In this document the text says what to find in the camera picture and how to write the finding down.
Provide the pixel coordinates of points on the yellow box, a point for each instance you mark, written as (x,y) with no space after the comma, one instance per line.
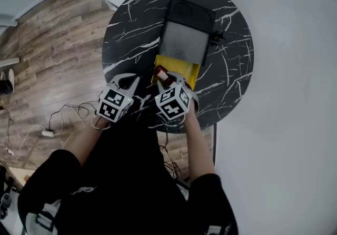
(185,69)

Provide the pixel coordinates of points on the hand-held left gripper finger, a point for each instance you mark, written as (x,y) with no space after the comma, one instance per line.
(134,85)
(118,76)

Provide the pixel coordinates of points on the small red brown bottle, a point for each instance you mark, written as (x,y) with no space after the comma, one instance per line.
(161,72)

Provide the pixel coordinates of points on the person's left forearm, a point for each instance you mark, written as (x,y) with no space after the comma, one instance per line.
(89,141)

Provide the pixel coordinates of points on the black case with grey panel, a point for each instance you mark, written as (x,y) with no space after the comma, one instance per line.
(184,39)

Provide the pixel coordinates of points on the grey shoe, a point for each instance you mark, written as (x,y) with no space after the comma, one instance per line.
(5,201)

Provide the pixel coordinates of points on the white power strip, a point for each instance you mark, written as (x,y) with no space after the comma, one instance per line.
(48,132)

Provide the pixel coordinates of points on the person's right forearm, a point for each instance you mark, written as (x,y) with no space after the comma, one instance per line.
(198,147)

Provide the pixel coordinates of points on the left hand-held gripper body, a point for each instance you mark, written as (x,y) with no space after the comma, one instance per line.
(111,105)

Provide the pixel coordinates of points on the small black clip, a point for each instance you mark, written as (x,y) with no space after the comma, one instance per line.
(218,37)

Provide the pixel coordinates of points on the person's black shirt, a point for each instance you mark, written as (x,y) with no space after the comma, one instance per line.
(123,189)

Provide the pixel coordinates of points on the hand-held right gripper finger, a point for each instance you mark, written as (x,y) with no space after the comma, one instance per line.
(162,86)
(177,78)

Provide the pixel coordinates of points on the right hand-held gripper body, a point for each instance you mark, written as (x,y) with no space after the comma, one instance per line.
(172,102)

